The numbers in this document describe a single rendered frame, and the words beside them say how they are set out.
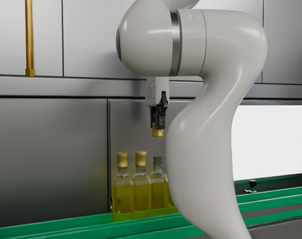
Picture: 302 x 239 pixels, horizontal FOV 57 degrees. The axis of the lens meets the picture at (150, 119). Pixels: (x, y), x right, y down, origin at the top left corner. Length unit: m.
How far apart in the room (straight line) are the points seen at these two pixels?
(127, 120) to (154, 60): 0.59
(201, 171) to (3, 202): 0.75
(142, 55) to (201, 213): 0.23
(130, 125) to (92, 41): 0.31
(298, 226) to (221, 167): 0.86
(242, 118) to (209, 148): 0.82
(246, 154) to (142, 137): 0.47
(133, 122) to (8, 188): 0.45
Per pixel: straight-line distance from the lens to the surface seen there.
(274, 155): 1.33
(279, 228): 1.16
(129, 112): 0.97
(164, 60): 0.40
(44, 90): 0.94
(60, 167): 0.99
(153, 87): 0.84
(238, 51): 0.41
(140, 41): 0.39
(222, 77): 0.41
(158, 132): 0.86
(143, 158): 0.85
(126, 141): 0.97
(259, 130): 1.26
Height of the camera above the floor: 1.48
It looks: 3 degrees down
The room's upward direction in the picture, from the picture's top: straight up
